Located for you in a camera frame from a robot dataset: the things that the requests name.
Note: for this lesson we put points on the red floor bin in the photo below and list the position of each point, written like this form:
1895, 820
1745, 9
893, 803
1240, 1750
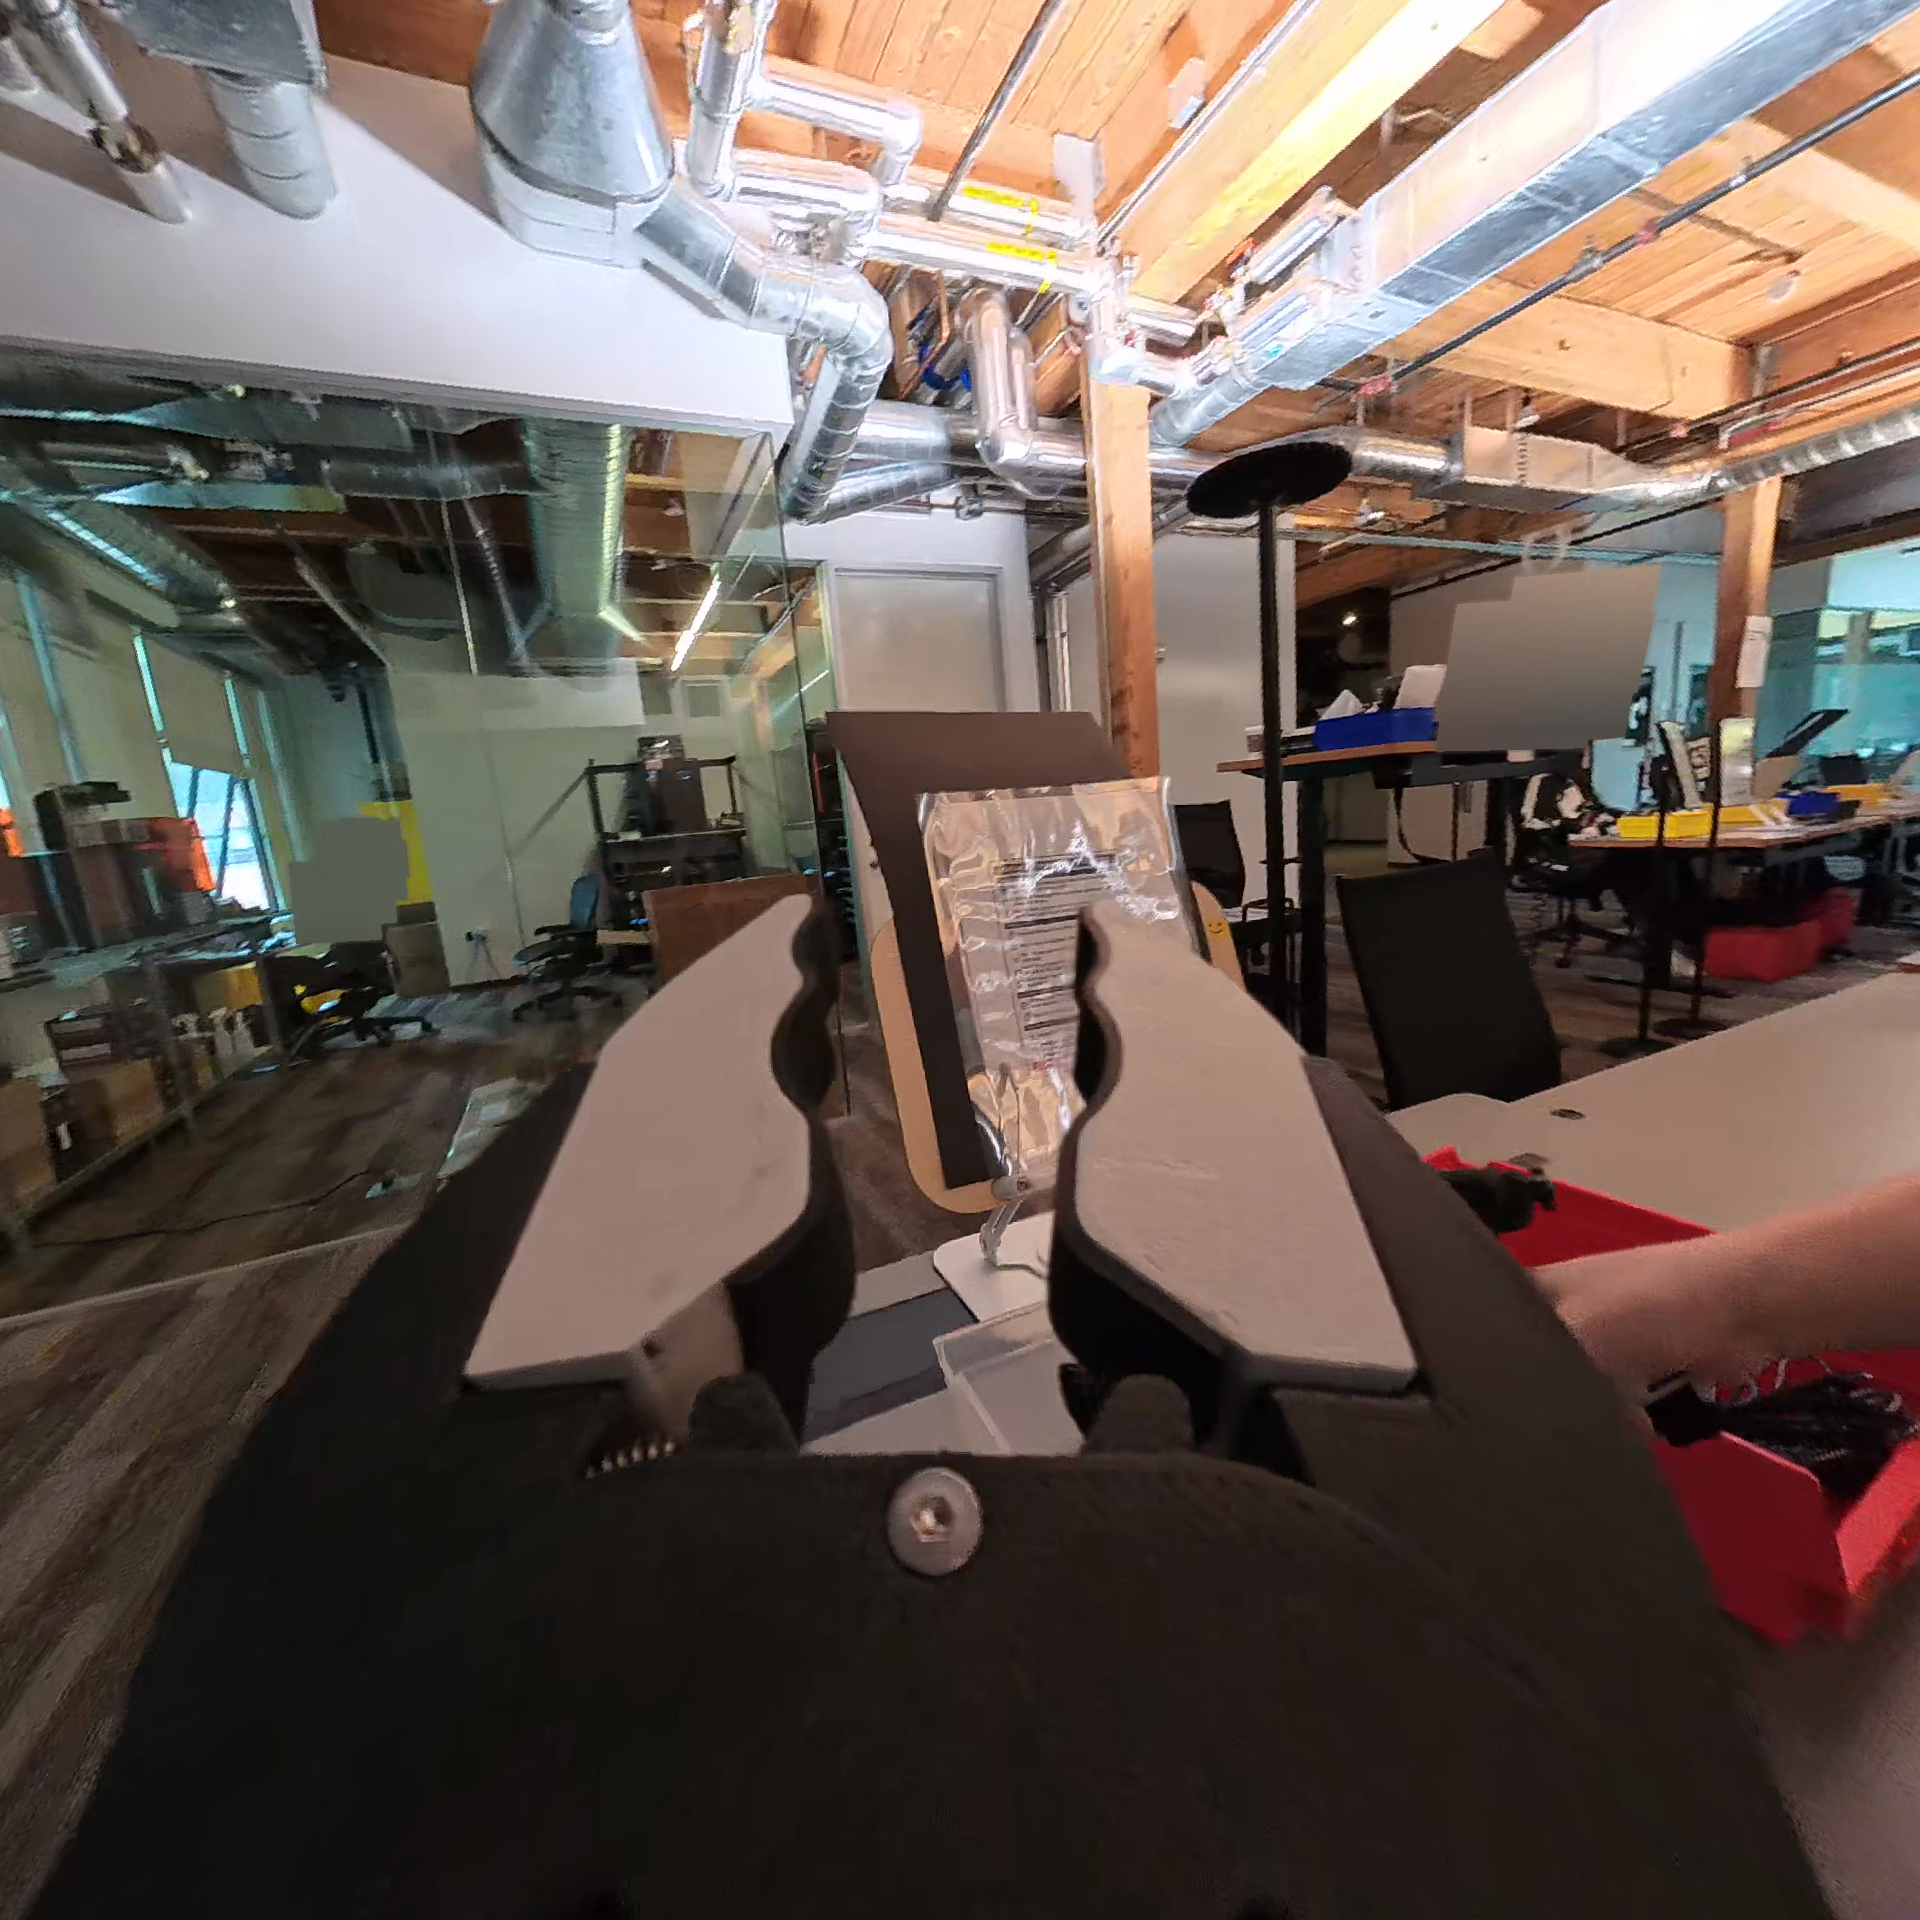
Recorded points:
1784, 938

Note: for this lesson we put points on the red plastic bin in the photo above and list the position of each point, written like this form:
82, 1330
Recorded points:
1802, 1544

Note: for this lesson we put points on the blue storage bin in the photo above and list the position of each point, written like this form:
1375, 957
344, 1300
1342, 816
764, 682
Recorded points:
1375, 730

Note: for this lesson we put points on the large cardboard box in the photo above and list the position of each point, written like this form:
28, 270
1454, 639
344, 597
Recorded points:
720, 931

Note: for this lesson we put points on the silver round ventilation duct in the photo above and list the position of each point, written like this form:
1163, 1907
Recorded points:
570, 121

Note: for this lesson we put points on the white tablet stand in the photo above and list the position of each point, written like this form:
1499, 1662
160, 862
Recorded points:
975, 1274

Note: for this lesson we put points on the blue office chair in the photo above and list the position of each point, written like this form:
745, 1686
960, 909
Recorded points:
577, 914

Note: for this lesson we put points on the silver rectangular air duct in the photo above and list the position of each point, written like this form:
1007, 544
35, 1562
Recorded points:
1574, 164

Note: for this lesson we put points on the row of yellow bins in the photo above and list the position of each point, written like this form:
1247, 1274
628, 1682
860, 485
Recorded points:
1695, 823

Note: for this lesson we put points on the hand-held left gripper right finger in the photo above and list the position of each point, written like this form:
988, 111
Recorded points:
1230, 1185

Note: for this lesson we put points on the wooden sign board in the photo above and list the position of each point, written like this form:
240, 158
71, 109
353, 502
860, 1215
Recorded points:
902, 841

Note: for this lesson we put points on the clear plastic bin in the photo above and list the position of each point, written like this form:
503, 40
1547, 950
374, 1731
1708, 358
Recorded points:
997, 1388

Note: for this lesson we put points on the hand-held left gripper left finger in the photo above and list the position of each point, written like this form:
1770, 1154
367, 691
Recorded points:
660, 1170

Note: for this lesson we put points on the metal shelf with boxes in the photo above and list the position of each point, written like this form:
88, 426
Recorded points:
105, 1051

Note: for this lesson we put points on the black metal storage rack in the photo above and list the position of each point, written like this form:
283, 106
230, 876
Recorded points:
667, 824

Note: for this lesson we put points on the person's right forearm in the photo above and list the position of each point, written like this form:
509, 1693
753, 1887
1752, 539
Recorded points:
1770, 1274

